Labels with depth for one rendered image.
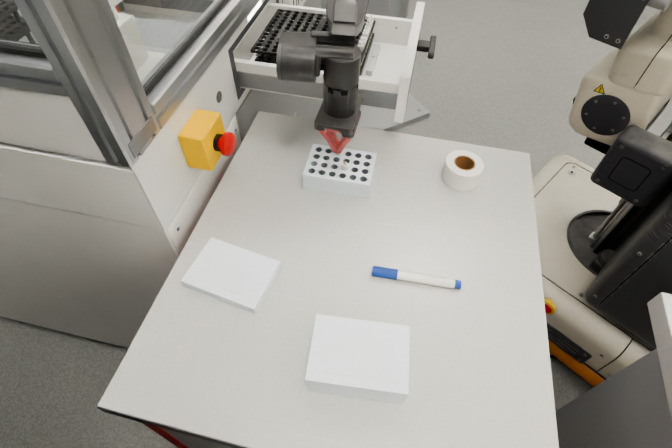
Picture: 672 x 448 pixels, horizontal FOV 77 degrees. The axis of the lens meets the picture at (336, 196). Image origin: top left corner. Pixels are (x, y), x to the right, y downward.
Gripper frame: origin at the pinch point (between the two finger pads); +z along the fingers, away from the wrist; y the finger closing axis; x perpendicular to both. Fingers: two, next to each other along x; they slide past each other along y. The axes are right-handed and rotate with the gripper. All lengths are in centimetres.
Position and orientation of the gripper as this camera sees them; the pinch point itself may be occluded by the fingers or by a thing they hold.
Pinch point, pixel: (337, 147)
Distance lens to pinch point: 78.8
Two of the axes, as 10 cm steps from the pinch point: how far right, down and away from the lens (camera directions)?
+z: -0.3, 6.5, 7.6
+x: 9.7, 2.0, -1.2
